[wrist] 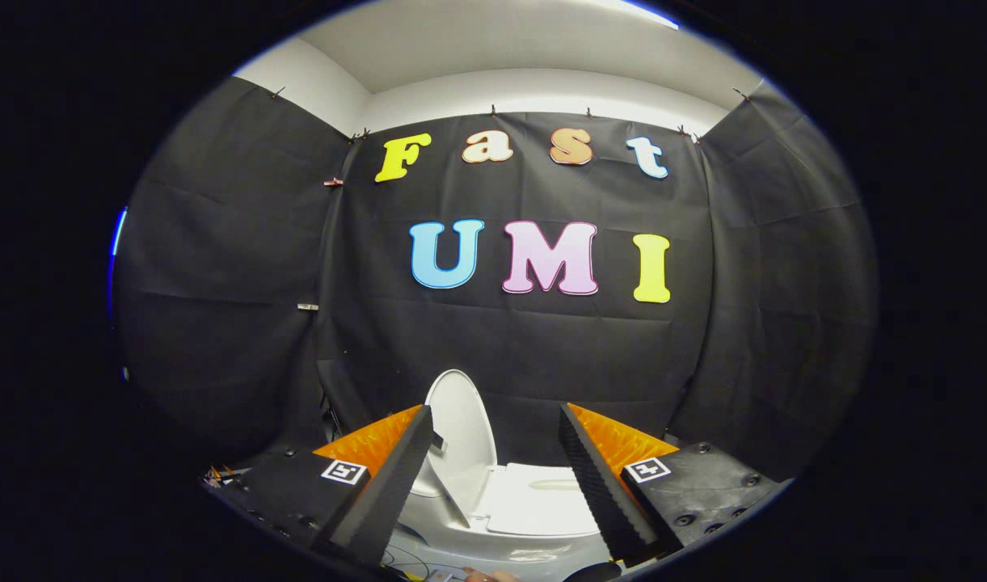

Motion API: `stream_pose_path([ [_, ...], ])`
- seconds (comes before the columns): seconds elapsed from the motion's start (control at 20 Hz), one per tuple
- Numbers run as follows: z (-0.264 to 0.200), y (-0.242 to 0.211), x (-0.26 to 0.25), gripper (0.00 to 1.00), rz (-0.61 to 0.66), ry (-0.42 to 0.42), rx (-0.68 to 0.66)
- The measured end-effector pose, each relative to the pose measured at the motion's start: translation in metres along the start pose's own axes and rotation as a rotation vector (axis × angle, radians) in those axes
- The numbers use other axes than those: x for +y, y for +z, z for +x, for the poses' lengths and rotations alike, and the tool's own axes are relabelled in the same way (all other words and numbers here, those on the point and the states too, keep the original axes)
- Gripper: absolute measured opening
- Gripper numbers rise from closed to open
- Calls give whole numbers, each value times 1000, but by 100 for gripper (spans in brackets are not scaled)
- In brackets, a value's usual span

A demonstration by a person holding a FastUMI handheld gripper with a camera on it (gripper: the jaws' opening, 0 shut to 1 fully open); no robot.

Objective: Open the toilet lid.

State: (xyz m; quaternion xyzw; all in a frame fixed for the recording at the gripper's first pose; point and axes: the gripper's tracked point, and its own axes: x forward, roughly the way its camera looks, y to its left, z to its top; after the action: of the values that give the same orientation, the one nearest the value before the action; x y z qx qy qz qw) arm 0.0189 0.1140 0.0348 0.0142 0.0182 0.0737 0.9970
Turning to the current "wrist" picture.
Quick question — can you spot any black floor cable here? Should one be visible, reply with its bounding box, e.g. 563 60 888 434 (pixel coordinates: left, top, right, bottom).
382 546 439 580

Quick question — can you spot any white toilet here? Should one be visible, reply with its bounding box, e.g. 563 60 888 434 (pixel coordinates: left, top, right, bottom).
390 465 617 568

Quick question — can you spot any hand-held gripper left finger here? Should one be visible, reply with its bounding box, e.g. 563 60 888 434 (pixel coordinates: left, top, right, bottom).
205 403 435 568

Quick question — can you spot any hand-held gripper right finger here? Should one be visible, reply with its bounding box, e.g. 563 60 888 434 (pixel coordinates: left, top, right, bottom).
558 402 785 568

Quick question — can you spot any white toilet seat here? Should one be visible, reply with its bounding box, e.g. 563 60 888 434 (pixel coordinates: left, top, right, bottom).
485 462 601 539

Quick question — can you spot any white toilet lid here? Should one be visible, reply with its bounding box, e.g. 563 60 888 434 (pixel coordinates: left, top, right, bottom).
412 369 500 530

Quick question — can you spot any black backdrop cloth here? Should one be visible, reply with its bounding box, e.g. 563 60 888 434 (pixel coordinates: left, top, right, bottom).
113 77 878 486

